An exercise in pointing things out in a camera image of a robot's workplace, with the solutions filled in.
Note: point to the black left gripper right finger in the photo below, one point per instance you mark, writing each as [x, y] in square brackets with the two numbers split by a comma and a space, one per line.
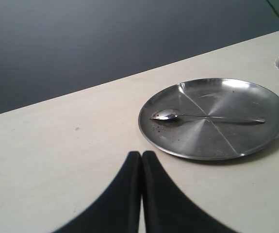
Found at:
[167, 209]

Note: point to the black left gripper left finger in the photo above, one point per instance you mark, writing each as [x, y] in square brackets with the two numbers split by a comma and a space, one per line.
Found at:
[117, 209]

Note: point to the steel spoon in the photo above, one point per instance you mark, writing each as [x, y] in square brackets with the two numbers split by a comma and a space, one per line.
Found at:
[171, 114]

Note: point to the round steel plate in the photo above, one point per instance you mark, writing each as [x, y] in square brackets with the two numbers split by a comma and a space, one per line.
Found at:
[199, 138]

